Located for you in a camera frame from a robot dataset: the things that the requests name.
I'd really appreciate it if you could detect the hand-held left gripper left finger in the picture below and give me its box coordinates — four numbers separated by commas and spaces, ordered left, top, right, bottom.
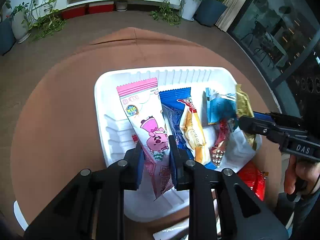
24, 142, 146, 240

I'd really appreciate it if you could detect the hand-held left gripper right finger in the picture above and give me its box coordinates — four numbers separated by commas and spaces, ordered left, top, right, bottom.
169, 135, 288, 240

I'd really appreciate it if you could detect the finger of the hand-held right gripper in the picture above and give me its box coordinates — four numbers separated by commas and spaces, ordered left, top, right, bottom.
237, 115, 290, 145
253, 111, 303, 130

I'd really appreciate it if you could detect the gold snack packet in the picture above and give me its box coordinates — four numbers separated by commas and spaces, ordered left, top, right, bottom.
235, 84, 262, 151

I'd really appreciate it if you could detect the maroon snack packet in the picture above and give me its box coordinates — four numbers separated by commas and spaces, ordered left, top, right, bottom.
209, 119, 235, 168

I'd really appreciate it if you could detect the light blue snack bag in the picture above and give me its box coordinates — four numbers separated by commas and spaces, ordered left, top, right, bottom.
205, 87, 239, 133

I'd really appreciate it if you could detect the dark blue cake packet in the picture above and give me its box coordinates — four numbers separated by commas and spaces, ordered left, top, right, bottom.
159, 87, 218, 170

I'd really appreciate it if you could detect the pink pig snack packet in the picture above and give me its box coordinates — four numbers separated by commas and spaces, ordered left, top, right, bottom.
116, 77, 175, 202

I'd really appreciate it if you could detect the red chip bag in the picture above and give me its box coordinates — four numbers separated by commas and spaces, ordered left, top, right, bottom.
237, 161, 269, 201

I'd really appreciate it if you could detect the white foam tray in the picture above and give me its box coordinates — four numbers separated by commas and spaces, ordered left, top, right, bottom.
94, 66, 263, 223

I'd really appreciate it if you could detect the person's right hand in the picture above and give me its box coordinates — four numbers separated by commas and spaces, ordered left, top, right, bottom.
284, 155, 320, 200

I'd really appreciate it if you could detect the person's dark clothing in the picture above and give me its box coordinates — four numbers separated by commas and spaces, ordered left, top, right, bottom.
275, 192, 320, 240

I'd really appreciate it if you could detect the glass sliding door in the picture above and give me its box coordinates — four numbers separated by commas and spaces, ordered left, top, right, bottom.
227, 0, 320, 120

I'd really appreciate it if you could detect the beige curtain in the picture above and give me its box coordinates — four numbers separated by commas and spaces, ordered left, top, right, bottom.
215, 0, 260, 32

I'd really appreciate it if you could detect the bushy plant in white pot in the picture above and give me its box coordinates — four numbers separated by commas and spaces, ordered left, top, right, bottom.
180, 0, 208, 22

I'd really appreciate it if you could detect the trailing vine plant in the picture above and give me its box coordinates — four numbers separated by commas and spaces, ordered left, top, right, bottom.
150, 0, 185, 25
25, 0, 67, 42

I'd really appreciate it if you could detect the small white pot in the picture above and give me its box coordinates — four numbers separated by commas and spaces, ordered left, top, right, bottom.
115, 0, 128, 12

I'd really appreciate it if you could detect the small plant in white pot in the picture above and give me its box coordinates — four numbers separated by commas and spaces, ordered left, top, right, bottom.
11, 2, 32, 43

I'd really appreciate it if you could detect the tall plant in blue pot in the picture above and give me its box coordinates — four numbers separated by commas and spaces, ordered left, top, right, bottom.
0, 0, 15, 55

